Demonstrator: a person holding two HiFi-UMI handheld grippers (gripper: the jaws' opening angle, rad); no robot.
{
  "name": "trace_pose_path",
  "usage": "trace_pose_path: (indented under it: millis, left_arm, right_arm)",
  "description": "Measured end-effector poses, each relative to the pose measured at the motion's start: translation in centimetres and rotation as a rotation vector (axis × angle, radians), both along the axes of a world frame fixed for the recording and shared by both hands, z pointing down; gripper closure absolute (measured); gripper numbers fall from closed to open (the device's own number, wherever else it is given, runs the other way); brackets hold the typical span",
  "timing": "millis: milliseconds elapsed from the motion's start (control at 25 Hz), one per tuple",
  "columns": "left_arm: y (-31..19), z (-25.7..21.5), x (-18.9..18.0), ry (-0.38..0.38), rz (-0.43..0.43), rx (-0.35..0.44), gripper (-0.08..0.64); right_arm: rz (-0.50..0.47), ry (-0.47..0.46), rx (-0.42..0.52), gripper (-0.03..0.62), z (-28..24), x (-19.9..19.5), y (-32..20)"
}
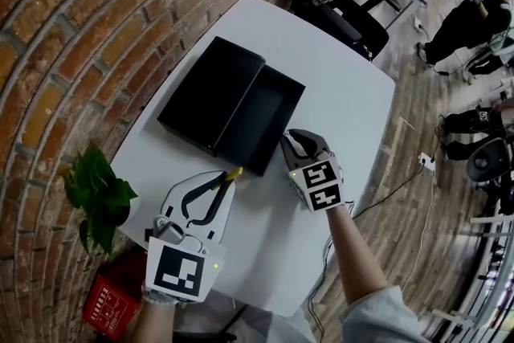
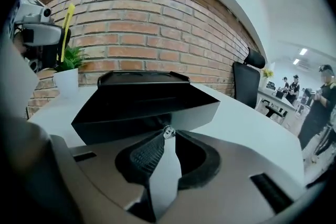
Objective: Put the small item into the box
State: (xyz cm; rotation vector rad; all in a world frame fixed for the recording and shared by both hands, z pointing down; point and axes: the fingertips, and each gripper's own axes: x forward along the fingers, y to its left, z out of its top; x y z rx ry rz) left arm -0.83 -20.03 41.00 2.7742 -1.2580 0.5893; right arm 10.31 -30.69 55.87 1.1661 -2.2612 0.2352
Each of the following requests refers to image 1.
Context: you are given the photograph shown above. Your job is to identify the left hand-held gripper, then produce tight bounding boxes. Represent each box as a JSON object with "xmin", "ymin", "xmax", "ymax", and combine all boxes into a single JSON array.
[{"xmin": 143, "ymin": 170, "xmax": 238, "ymax": 304}]

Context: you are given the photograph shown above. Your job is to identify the red fire extinguisher box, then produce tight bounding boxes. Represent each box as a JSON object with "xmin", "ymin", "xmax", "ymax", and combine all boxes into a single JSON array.
[{"xmin": 82, "ymin": 275, "xmax": 141, "ymax": 334}]

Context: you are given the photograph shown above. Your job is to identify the white cable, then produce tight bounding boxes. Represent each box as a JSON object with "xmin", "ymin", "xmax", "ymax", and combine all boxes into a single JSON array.
[{"xmin": 401, "ymin": 172, "xmax": 439, "ymax": 290}]

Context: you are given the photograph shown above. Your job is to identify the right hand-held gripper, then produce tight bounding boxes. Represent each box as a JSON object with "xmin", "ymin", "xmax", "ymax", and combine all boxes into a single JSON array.
[{"xmin": 279, "ymin": 128, "xmax": 346, "ymax": 214}]

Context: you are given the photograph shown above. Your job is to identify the black box base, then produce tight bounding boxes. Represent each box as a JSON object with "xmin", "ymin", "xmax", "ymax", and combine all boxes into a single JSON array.
[{"xmin": 212, "ymin": 63, "xmax": 307, "ymax": 177}]

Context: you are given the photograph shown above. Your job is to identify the person's left forearm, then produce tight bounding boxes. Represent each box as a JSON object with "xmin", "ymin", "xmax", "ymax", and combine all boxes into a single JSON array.
[{"xmin": 130, "ymin": 300, "xmax": 177, "ymax": 343}]

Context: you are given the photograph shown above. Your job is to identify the person's right forearm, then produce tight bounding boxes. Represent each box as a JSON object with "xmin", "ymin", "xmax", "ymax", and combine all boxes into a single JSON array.
[{"xmin": 324, "ymin": 204, "xmax": 389, "ymax": 306}]

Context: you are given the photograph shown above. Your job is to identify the green potted plant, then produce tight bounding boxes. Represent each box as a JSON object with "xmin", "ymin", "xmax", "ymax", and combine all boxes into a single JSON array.
[{"xmin": 62, "ymin": 140, "xmax": 140, "ymax": 256}]

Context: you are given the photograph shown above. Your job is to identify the black and white round chair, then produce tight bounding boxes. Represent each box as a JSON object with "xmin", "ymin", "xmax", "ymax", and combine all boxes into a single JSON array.
[{"xmin": 467, "ymin": 137, "xmax": 509, "ymax": 182}]

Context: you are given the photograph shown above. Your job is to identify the black box lid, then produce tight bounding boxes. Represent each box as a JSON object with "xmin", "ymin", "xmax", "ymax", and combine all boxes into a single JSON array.
[{"xmin": 156, "ymin": 35, "xmax": 267, "ymax": 157}]

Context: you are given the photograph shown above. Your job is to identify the black cable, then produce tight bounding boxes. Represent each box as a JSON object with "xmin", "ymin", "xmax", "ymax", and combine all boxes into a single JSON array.
[{"xmin": 353, "ymin": 168, "xmax": 426, "ymax": 220}]

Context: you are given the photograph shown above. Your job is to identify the white power strip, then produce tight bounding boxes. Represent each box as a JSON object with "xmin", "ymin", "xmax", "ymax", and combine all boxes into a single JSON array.
[{"xmin": 418, "ymin": 153, "xmax": 437, "ymax": 176}]

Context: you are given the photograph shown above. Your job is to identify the white bead bracelet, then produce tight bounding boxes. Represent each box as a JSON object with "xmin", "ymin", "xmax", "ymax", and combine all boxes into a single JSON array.
[{"xmin": 141, "ymin": 291, "xmax": 182, "ymax": 306}]

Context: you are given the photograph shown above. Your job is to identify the light grey shirt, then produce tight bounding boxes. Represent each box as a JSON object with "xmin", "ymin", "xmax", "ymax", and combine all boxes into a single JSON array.
[{"xmin": 172, "ymin": 284, "xmax": 422, "ymax": 343}]

